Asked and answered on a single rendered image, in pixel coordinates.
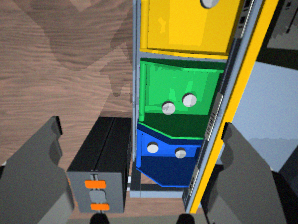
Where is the white round disc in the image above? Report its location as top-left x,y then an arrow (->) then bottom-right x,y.
182,93 -> 197,107
162,101 -> 175,115
147,142 -> 158,153

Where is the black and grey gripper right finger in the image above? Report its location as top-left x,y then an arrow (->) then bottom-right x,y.
208,122 -> 298,224

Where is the small silver disc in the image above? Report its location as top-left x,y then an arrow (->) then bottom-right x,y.
200,0 -> 219,9
175,147 -> 186,158

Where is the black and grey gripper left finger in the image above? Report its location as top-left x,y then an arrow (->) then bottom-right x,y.
0,116 -> 75,224

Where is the green bin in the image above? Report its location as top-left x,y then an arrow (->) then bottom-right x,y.
138,58 -> 226,140

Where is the yellow open bin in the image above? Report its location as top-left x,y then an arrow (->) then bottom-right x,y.
140,0 -> 244,60

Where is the yellow flat bar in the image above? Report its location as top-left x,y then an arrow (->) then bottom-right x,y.
190,0 -> 278,213

